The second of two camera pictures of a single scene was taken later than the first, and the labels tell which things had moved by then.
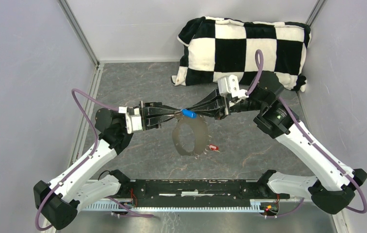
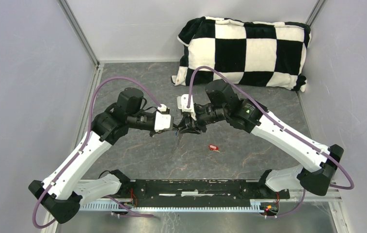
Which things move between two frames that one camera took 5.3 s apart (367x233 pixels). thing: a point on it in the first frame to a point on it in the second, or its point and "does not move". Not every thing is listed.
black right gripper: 218,112 to 185,122
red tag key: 213,147 does not move
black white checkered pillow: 215,47 does not move
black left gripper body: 142,113 to 153,132
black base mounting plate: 201,189 does not move
